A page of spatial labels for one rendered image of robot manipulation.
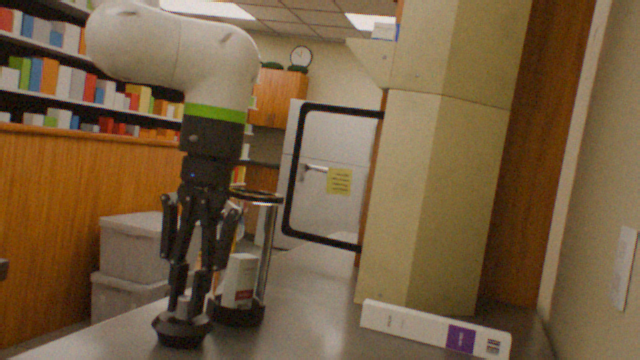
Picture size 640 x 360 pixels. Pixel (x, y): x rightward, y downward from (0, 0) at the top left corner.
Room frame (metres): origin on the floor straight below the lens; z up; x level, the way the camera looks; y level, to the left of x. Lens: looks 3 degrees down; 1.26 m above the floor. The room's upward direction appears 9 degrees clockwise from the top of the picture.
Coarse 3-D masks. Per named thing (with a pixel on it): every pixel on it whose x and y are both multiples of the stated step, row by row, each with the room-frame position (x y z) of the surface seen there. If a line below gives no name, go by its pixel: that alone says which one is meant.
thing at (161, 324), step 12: (180, 300) 0.80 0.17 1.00; (168, 312) 0.82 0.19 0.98; (180, 312) 0.80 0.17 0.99; (156, 324) 0.79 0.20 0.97; (168, 324) 0.78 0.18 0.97; (180, 324) 0.78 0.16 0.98; (192, 324) 0.79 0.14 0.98; (204, 324) 0.80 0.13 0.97; (168, 336) 0.78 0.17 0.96; (180, 336) 0.77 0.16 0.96; (192, 336) 0.77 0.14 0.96; (204, 336) 0.80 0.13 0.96; (180, 348) 0.78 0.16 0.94
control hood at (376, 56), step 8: (352, 40) 1.20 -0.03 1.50; (360, 40) 1.20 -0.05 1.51; (368, 40) 1.19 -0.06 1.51; (376, 40) 1.19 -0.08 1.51; (352, 48) 1.20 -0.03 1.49; (360, 48) 1.20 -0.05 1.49; (368, 48) 1.19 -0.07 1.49; (376, 48) 1.19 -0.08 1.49; (384, 48) 1.18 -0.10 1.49; (392, 48) 1.18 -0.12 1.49; (360, 56) 1.20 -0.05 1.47; (368, 56) 1.19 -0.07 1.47; (376, 56) 1.19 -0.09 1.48; (384, 56) 1.18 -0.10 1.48; (392, 56) 1.18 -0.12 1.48; (368, 64) 1.19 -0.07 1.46; (376, 64) 1.19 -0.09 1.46; (384, 64) 1.18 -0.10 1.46; (392, 64) 1.18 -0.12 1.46; (368, 72) 1.19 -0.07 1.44; (376, 72) 1.18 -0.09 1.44; (384, 72) 1.18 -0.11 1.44; (376, 80) 1.18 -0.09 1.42; (384, 80) 1.18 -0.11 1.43; (384, 88) 1.18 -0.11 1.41
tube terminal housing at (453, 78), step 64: (448, 0) 1.15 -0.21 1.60; (512, 0) 1.21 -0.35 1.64; (448, 64) 1.14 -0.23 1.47; (512, 64) 1.23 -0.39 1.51; (384, 128) 1.17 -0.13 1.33; (448, 128) 1.16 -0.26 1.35; (384, 192) 1.17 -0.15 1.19; (448, 192) 1.17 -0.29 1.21; (384, 256) 1.16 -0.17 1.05; (448, 256) 1.19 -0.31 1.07
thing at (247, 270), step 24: (240, 192) 0.91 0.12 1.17; (264, 192) 0.99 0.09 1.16; (264, 216) 0.92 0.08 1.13; (240, 240) 0.91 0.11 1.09; (264, 240) 0.92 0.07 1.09; (240, 264) 0.91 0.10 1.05; (264, 264) 0.93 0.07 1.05; (216, 288) 0.92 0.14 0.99; (240, 288) 0.91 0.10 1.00; (264, 288) 0.94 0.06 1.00
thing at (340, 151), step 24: (312, 120) 1.58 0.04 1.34; (336, 120) 1.55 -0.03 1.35; (360, 120) 1.52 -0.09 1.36; (312, 144) 1.57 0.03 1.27; (336, 144) 1.54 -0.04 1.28; (360, 144) 1.51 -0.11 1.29; (312, 168) 1.57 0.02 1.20; (336, 168) 1.54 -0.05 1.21; (360, 168) 1.51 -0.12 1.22; (312, 192) 1.56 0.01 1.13; (336, 192) 1.53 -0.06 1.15; (360, 192) 1.51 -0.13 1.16; (312, 216) 1.56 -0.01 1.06; (336, 216) 1.53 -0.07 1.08; (360, 216) 1.50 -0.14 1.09; (360, 240) 1.50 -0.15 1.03
